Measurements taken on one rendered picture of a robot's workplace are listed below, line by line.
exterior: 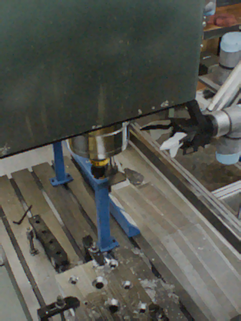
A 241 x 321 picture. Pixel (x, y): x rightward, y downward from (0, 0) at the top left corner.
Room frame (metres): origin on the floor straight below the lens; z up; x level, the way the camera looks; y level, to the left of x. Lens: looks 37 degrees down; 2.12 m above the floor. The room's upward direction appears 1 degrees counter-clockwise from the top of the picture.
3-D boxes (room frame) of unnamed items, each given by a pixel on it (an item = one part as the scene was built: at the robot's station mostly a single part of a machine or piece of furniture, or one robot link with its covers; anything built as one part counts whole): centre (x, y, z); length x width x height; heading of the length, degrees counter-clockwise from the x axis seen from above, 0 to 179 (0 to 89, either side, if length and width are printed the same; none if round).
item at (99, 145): (0.90, 0.06, 1.56); 0.16 x 0.16 x 0.12
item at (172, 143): (0.94, -0.14, 1.44); 0.09 x 0.03 x 0.06; 141
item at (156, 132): (1.03, -0.10, 1.44); 0.09 x 0.03 x 0.06; 92
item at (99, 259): (0.97, 0.10, 0.97); 0.13 x 0.03 x 0.15; 27
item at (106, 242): (1.07, 0.06, 1.05); 0.10 x 0.05 x 0.30; 117
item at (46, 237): (1.07, 0.27, 0.93); 0.26 x 0.05 x 0.06; 32
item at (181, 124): (1.03, -0.21, 1.43); 0.12 x 0.08 x 0.09; 117
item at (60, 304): (0.75, 0.20, 0.97); 0.13 x 0.03 x 0.15; 117
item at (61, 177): (1.47, 0.26, 1.05); 0.10 x 0.05 x 0.30; 117
